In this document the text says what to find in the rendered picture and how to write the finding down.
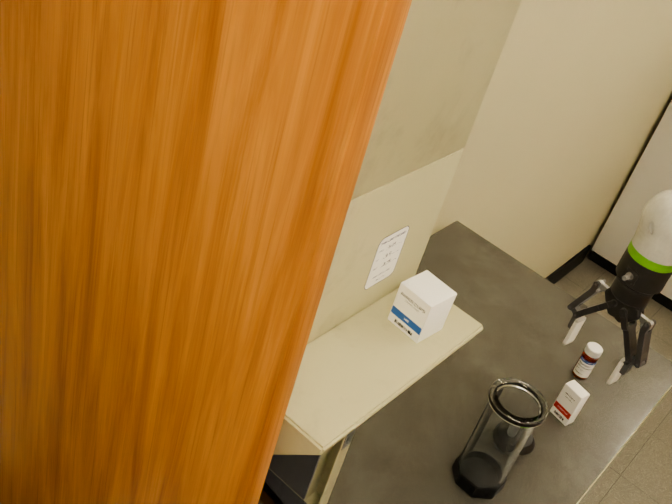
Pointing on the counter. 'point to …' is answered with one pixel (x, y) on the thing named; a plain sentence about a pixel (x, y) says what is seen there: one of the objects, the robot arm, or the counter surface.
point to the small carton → (421, 306)
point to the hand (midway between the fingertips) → (592, 356)
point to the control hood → (361, 374)
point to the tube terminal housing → (434, 191)
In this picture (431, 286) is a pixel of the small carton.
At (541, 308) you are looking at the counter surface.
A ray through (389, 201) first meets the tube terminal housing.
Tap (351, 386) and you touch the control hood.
